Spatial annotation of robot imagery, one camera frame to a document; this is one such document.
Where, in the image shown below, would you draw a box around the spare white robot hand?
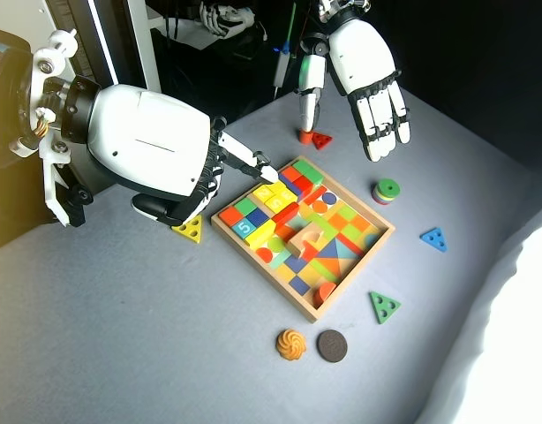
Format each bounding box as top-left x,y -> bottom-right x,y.
199,0 -> 257,40

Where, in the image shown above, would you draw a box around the wooden block tray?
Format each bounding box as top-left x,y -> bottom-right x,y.
210,155 -> 396,324

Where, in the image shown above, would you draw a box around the white black body column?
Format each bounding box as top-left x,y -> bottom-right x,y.
56,0 -> 162,92

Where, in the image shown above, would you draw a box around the yellow triangle with holes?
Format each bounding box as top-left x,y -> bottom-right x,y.
171,215 -> 203,245

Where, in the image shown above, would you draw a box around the orange-red cube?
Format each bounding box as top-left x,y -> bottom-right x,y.
218,206 -> 245,228

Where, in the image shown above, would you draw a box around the green cube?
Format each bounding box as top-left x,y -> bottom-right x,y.
233,197 -> 260,218

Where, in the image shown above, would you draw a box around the yellow cube with 2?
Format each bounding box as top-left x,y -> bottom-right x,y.
252,184 -> 276,205

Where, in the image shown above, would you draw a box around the teal cube with 5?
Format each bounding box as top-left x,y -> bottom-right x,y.
230,219 -> 258,241

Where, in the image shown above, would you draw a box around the blue cube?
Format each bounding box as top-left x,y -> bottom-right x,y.
245,208 -> 272,230

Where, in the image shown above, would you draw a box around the yellow cube with 5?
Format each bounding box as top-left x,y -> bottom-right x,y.
265,193 -> 294,214

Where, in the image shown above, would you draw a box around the red triangle with holes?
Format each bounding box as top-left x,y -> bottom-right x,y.
311,131 -> 335,151

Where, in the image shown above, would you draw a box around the grey table cloth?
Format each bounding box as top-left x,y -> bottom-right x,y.
0,86 -> 542,424

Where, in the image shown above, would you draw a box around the stacked coloured wooden rings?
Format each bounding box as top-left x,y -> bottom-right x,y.
371,178 -> 402,207

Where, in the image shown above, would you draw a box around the swirl butter cookie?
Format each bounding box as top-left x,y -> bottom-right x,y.
275,328 -> 307,362

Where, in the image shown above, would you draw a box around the chocolate sandwich cookie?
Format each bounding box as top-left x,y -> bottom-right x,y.
316,329 -> 349,364

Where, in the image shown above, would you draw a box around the green triangle with holes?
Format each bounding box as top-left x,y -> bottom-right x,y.
368,291 -> 402,325

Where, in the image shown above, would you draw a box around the blue triangle with holes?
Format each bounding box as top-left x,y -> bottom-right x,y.
419,226 -> 448,254

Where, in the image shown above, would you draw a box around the white cable adapter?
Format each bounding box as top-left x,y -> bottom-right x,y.
273,48 -> 290,89

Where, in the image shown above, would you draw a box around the green network cable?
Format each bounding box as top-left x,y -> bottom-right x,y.
282,2 -> 297,53

